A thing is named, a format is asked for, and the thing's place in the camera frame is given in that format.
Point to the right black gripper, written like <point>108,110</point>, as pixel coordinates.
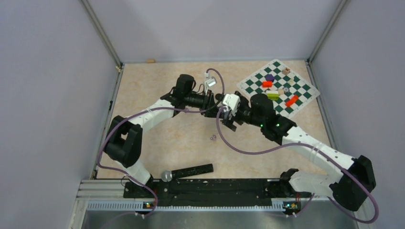
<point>245,102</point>

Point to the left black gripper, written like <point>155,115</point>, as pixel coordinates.
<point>211,109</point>

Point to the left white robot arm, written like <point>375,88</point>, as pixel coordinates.
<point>125,134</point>

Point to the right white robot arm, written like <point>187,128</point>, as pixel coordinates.
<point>349,181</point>

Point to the yellow green block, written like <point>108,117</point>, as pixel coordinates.
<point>273,95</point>

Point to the red block upper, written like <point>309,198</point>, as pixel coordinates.
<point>267,84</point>

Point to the red block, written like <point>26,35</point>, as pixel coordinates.
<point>267,84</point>
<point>291,101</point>

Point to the purple block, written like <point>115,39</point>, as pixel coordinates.
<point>269,78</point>

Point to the red block lower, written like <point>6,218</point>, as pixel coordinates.
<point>291,101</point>

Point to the green white chessboard mat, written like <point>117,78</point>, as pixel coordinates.
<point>304,89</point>

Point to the small wooden cube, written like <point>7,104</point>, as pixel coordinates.
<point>286,71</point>

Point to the black microphone silver head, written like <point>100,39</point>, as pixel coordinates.
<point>170,175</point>

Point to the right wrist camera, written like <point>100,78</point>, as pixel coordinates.
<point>232,101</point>

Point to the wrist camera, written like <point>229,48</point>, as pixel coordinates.
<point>232,101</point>
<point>209,80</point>

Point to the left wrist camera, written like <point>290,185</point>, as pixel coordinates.
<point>209,80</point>

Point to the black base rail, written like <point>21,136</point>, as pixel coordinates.
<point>209,192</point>

